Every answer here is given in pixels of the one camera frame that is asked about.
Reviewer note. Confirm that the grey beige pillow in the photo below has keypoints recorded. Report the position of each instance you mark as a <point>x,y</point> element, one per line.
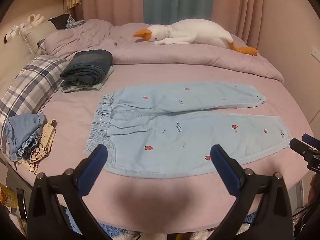
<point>37,35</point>

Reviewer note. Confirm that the crumpled blue garment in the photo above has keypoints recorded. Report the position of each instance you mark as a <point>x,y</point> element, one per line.
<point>22,130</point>

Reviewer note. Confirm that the light blue strawberry print pants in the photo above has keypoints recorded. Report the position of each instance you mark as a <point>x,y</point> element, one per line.
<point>175,135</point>

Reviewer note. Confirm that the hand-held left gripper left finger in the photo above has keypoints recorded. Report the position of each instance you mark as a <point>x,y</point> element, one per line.
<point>96,160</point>

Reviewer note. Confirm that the white wall socket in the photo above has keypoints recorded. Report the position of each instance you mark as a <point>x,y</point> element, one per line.
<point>316,53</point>

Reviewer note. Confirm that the beige padded headboard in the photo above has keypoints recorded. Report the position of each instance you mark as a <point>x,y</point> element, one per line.
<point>10,62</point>

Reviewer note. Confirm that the white goose plush toy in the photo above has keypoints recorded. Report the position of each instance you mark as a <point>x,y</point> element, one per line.
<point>200,32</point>

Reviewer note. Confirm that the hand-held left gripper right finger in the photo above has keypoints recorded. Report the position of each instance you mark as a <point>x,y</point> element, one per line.
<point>221,162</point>

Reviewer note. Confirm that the white dog plush toy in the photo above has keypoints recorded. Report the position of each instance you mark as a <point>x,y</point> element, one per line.
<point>12,32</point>

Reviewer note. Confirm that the folded pale green garment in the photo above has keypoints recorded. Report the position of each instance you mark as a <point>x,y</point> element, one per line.
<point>97,87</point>

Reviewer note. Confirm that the blue plaid pillow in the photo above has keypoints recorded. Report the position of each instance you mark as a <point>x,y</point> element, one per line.
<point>35,82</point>

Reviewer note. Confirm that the bed with pink sheet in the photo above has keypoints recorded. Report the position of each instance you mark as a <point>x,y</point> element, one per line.
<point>175,200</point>

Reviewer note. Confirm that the pink curtain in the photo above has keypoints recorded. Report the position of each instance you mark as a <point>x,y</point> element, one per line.
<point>237,7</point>
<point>110,0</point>

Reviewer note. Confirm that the lilac duvet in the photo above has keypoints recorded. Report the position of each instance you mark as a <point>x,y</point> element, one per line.
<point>175,55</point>

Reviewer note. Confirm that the white rabbit plush toy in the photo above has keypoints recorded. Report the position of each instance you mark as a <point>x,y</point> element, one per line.
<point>32,21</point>

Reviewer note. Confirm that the plaid shirt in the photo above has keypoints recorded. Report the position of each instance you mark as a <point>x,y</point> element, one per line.
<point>75,22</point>

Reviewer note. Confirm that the cream printed garment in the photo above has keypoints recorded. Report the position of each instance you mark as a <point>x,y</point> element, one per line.
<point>47,140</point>

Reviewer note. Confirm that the dark garment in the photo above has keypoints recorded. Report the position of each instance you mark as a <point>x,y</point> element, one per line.
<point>58,21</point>

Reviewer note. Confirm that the folded dark denim jeans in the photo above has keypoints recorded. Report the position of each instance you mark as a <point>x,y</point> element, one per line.
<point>87,66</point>

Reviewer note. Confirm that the yellow packet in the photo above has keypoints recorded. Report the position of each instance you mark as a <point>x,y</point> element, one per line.
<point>8,197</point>

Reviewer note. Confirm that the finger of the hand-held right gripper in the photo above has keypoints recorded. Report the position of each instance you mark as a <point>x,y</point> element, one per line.
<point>310,139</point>
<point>300,148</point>

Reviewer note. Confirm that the teal curtain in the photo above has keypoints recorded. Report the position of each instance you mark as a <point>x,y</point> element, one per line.
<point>162,2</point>

